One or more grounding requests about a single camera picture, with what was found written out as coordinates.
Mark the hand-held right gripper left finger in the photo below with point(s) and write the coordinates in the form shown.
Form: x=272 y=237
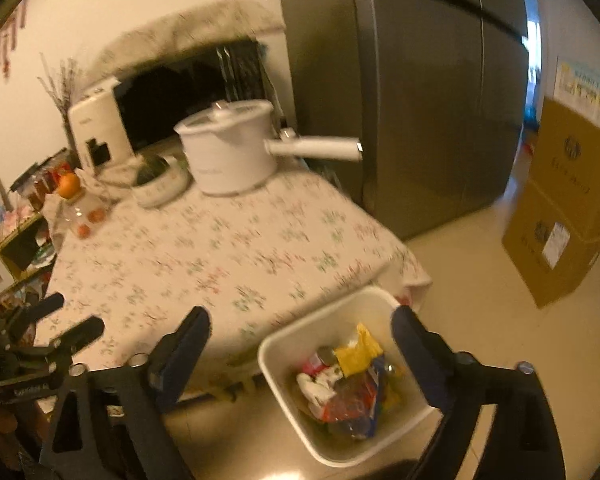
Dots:
x=180 y=360

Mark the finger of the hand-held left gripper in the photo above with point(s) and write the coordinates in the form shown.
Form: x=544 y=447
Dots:
x=35 y=312
x=72 y=335

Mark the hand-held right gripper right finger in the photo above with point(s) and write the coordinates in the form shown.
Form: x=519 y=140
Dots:
x=425 y=360

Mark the banana peel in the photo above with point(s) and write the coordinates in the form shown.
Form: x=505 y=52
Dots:
x=357 y=352

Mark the red snack wrapper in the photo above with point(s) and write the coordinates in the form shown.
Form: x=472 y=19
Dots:
x=352 y=400

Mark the metal can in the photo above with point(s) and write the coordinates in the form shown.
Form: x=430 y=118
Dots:
x=326 y=355

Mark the white plastic bin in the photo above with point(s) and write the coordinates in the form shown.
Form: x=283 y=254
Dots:
x=290 y=350

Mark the person's left hand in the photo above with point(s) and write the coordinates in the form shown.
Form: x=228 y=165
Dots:
x=5 y=427

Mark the wooden shelf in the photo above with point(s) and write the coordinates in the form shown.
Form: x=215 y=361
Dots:
x=15 y=240

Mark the clear jar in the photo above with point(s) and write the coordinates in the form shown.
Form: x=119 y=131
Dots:
x=82 y=215

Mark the orange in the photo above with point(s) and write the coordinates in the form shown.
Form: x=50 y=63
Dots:
x=69 y=185

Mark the red label seasoning jar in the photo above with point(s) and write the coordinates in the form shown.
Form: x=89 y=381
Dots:
x=55 y=177

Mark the white floral bowl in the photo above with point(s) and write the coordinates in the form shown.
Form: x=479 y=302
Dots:
x=160 y=185

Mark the white air fryer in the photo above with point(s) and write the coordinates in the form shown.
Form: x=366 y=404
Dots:
x=97 y=125

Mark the white electric cooking pot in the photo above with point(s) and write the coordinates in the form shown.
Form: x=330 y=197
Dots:
x=225 y=160

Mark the dried twig bunch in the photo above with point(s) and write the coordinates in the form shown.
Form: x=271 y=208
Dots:
x=62 y=85

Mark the grey refrigerator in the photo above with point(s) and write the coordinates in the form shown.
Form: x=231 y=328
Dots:
x=405 y=110

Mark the black microwave oven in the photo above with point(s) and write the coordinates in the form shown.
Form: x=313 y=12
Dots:
x=180 y=95

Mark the floral cloth cover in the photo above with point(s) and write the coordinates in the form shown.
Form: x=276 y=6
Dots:
x=190 y=30

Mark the red knot wall decoration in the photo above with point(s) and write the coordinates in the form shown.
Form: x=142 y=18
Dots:
x=10 y=40

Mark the wall poster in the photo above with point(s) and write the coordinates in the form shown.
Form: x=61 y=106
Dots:
x=587 y=90

